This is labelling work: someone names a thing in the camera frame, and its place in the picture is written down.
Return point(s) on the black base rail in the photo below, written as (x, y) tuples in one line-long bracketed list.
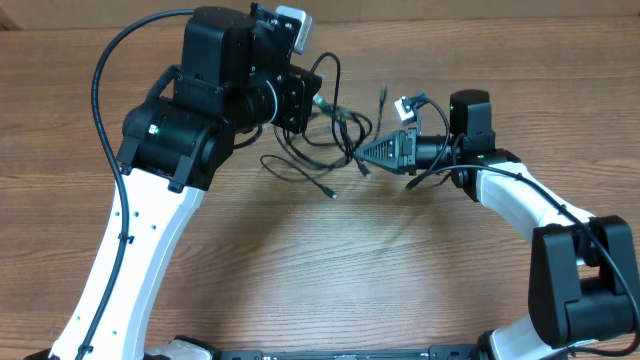
[(345, 355)]

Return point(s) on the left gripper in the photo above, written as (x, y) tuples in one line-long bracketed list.
[(298, 91)]

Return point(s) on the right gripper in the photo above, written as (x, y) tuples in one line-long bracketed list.
[(400, 151)]

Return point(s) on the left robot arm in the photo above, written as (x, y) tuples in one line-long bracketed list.
[(235, 76)]

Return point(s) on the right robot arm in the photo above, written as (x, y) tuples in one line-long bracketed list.
[(583, 292)]

